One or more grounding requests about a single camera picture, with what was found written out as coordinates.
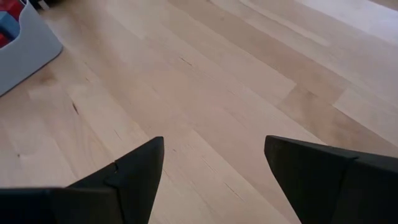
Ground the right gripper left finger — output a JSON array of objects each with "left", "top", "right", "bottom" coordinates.
[{"left": 0, "top": 136, "right": 165, "bottom": 224}]

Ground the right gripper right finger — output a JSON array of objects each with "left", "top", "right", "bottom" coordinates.
[{"left": 264, "top": 135, "right": 398, "bottom": 224}]

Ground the grey plastic bin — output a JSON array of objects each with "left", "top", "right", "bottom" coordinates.
[{"left": 0, "top": 0, "right": 64, "bottom": 98}]

